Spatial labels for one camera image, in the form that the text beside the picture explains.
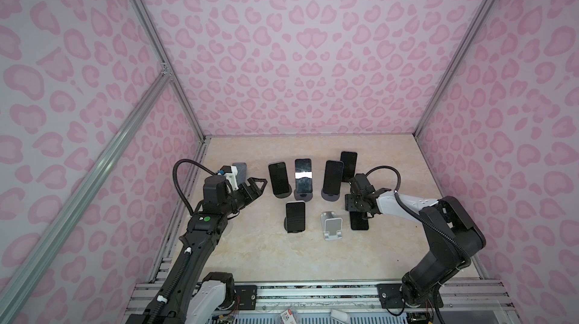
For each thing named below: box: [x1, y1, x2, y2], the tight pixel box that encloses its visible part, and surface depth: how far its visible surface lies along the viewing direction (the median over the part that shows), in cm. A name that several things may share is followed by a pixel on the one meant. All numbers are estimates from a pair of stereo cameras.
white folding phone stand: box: [321, 210, 343, 240], surface depth 87 cm
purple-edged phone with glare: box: [294, 158, 313, 194], surface depth 94 cm
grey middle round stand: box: [294, 189, 313, 202], surface depth 99 cm
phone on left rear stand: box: [268, 162, 292, 199], surface depth 93 cm
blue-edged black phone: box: [322, 159, 344, 196], surface depth 92 cm
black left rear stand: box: [270, 179, 292, 199], surface depth 97 cm
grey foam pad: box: [232, 162, 247, 187], surface depth 105 cm
